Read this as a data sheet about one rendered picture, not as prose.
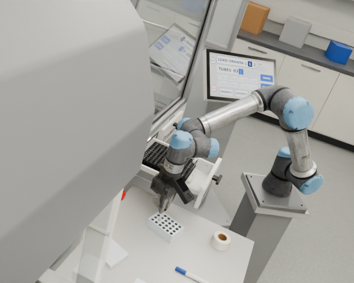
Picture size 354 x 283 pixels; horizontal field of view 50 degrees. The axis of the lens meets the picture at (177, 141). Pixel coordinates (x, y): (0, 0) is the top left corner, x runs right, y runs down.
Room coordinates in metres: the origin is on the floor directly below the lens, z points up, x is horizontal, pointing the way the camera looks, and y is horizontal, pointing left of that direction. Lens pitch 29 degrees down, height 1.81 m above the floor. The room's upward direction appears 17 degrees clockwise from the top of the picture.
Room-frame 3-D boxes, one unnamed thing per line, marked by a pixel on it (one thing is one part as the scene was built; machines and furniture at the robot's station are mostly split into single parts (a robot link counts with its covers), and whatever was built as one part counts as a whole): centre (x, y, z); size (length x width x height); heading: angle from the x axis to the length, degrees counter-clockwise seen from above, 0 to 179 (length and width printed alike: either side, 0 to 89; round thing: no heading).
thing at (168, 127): (1.77, 0.05, 0.87); 0.29 x 0.02 x 0.11; 168
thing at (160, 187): (1.20, -0.01, 0.95); 0.09 x 0.08 x 0.12; 62
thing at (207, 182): (1.39, -0.19, 0.87); 0.29 x 0.02 x 0.11; 168
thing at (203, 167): (1.44, 0.02, 0.86); 0.40 x 0.26 x 0.06; 78
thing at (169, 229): (1.14, -0.05, 0.78); 0.12 x 0.08 x 0.04; 62
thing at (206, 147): (1.27, -0.09, 1.11); 0.11 x 0.11 x 0.08; 30
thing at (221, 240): (1.16, -0.28, 0.78); 0.07 x 0.07 x 0.04
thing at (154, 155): (1.44, 0.01, 0.87); 0.22 x 0.18 x 0.06; 78
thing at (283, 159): (1.65, -0.55, 0.95); 0.13 x 0.12 x 0.14; 30
